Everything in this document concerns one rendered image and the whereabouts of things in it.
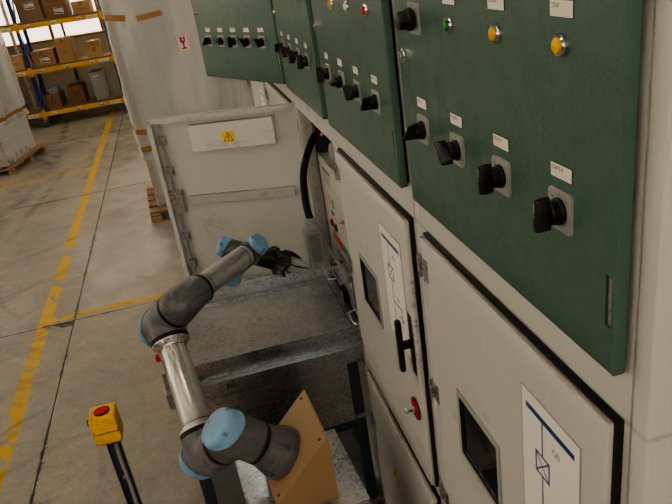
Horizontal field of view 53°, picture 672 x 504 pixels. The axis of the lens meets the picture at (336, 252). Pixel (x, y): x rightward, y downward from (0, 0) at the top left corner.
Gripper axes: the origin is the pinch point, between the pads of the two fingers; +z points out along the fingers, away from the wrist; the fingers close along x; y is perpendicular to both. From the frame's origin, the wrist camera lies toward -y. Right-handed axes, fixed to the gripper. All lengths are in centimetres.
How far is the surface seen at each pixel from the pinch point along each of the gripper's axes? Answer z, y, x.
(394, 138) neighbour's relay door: -30, 104, 70
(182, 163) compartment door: -51, -49, 12
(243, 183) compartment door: -25.4, -40.6, 13.5
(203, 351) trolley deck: -29.9, 14.3, -36.7
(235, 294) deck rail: -17.0, -21.7, -28.0
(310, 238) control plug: 1.8, -13.6, 7.1
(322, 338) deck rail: 3.4, 33.2, -11.4
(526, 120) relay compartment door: -37, 157, 84
